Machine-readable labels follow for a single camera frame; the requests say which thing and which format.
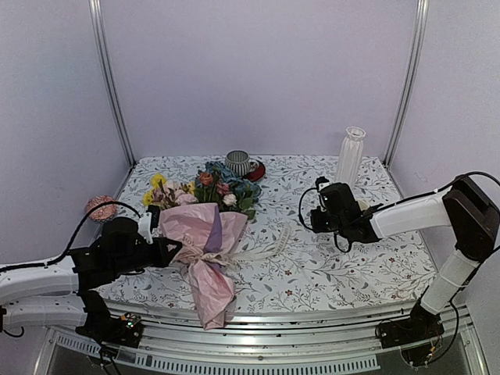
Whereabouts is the red patterned saucer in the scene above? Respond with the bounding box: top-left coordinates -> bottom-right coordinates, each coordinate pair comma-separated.
244,160 -> 266,183

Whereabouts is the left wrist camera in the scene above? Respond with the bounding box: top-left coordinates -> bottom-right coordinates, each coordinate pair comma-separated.
137,205 -> 161,245

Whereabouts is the aluminium front rail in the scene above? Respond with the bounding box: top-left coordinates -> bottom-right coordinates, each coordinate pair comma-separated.
34,302 -> 493,374

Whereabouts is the cream ceramic mug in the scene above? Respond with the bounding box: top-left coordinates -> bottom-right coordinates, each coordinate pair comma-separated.
357,199 -> 371,213

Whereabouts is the pink paper flower bouquet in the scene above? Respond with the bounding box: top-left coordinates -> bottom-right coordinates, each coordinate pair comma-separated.
142,162 -> 260,330

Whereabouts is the metal frame post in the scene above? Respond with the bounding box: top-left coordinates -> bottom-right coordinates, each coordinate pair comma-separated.
383,0 -> 429,170
88,0 -> 137,168

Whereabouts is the left metal frame post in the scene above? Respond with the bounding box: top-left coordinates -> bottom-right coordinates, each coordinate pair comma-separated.
88,0 -> 137,168

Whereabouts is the pink patterned bowl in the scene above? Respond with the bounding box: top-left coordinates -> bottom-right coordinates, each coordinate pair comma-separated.
85,195 -> 117,223

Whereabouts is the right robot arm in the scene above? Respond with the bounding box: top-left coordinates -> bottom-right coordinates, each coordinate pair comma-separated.
307,171 -> 499,348

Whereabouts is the striped ceramic cup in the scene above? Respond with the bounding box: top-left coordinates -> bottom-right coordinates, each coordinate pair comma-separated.
225,150 -> 251,177

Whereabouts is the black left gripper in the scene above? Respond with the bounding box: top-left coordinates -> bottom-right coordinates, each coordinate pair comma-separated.
111,237 -> 182,277

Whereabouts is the floral tablecloth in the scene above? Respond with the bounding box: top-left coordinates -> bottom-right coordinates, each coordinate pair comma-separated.
97,155 -> 437,313

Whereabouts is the right metal frame post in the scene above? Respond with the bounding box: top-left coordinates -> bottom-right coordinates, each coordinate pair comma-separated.
383,0 -> 429,170

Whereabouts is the cream printed ribbon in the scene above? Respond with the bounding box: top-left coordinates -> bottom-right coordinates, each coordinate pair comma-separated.
175,223 -> 292,266

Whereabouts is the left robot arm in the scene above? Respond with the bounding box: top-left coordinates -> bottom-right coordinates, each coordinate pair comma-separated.
1,215 -> 183,348

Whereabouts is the white ribbed vase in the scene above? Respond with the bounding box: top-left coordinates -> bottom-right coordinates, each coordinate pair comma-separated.
334,127 -> 366,188

